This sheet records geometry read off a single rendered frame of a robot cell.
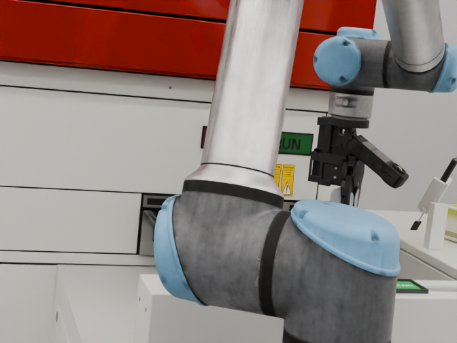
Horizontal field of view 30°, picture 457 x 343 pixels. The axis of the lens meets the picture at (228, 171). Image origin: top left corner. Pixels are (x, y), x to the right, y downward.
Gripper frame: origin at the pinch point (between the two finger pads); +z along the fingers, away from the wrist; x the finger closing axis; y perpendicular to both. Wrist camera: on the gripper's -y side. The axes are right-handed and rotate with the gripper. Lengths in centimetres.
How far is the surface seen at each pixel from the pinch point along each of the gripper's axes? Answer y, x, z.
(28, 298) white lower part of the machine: 63, 3, 24
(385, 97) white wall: 38, -206, -14
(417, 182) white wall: 23, -219, 20
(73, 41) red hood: 56, 4, -28
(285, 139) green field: 22.3, -28.5, -11.7
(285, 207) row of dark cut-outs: 20.9, -29.7, 3.2
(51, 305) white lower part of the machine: 59, 0, 25
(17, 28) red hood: 64, 11, -30
